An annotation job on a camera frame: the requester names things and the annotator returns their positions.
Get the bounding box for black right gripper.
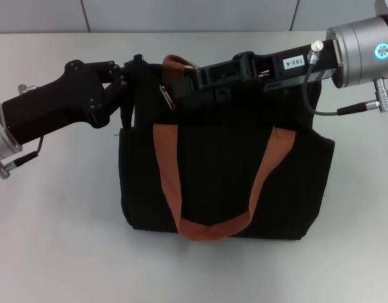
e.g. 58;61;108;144
172;39;337;109

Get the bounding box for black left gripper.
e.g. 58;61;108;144
2;59;136;145

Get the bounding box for silver zipper pull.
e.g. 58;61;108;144
158;84;177;111

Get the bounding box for black food bag orange handles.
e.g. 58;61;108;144
117;54;336;244

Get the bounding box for left gripper cable with connector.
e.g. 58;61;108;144
13;136;43;167

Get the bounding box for gripper cable with connector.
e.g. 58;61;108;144
13;136;43;167
303;40;387;118

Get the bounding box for right gripper cable with connector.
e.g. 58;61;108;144
303;40;387;118

